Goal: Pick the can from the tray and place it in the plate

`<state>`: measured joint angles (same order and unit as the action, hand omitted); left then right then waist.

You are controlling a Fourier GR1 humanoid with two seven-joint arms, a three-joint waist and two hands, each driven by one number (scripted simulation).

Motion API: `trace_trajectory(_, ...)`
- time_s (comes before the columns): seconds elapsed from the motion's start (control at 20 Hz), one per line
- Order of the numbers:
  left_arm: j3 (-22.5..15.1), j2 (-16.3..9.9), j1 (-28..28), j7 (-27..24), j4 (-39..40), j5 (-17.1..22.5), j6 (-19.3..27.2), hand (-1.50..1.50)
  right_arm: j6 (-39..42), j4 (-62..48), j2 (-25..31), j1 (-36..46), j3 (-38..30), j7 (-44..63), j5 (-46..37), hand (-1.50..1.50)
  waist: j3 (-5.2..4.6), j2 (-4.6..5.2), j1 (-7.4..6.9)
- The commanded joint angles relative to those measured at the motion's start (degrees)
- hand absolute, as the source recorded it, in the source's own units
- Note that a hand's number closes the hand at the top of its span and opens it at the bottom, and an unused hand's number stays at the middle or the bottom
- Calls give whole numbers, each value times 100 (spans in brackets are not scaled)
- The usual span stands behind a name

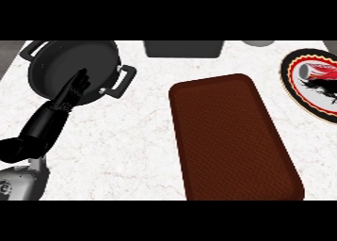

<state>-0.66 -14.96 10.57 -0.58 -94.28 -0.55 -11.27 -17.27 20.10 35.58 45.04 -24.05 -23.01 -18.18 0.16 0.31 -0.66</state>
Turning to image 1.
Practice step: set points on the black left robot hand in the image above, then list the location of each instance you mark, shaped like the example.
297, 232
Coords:
46, 125

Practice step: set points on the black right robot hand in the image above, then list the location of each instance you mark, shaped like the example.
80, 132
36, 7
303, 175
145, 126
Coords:
331, 85

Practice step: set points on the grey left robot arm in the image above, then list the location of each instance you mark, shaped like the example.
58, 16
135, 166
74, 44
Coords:
18, 182

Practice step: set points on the red can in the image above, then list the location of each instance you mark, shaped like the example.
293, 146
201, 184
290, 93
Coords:
324, 71

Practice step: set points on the black rimmed patterned plate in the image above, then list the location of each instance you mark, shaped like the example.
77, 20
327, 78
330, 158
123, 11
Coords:
315, 103

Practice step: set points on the brown rectangular tray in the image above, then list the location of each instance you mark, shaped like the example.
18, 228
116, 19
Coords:
226, 135

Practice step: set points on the dark grey pot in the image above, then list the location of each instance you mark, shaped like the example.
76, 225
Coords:
60, 62

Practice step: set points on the pale grey round object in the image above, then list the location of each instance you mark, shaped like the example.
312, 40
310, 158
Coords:
259, 43

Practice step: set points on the dark grey appliance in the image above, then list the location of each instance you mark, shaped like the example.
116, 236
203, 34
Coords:
182, 48

